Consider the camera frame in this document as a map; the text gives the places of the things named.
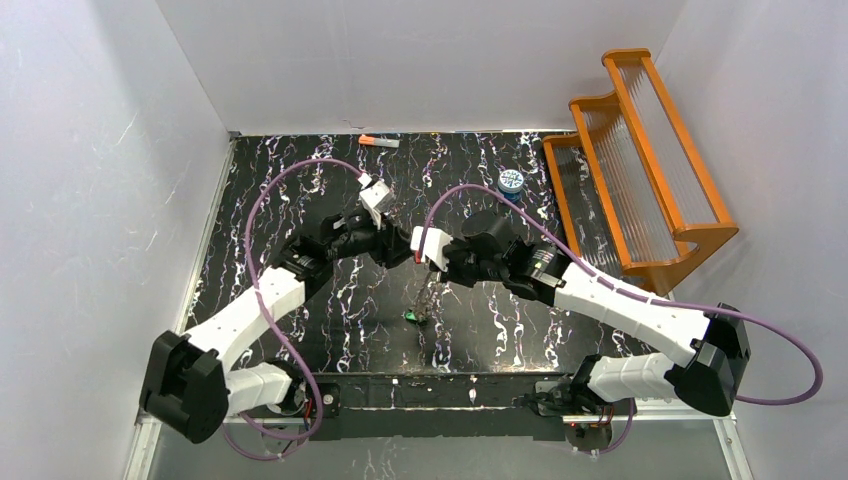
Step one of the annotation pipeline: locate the blue white paint jar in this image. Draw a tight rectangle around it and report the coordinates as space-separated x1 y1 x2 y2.
496 169 525 203

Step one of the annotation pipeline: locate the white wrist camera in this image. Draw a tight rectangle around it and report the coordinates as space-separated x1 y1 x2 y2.
358 173 394 230
410 226 453 272

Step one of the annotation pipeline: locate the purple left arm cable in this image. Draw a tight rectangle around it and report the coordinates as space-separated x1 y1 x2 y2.
221 158 372 462

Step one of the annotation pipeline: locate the orange white marker pen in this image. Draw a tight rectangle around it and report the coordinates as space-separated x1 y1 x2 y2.
358 135 400 149

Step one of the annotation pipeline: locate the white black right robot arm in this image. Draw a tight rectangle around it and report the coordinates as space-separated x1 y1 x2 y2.
413 211 750 417

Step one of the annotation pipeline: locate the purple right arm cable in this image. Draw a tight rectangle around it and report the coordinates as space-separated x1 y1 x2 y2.
417 185 824 457

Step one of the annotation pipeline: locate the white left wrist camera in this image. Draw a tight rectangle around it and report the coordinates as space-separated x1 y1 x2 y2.
358 173 394 230

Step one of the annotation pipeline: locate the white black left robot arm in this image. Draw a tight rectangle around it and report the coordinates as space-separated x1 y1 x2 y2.
139 208 421 444

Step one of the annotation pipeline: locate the round metal key organizer disc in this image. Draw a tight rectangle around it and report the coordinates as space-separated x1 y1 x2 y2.
412 269 442 320

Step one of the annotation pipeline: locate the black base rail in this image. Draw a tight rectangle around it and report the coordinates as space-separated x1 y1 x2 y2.
241 372 617 444

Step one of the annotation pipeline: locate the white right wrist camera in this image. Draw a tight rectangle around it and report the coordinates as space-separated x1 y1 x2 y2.
410 226 453 272

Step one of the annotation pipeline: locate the green tagged key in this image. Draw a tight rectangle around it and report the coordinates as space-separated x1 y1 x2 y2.
404 310 428 326

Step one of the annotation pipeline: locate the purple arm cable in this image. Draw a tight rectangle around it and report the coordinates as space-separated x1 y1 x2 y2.
221 158 372 462
417 185 824 457

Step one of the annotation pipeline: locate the orange wooden tiered rack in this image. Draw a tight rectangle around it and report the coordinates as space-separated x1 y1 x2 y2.
543 48 739 296

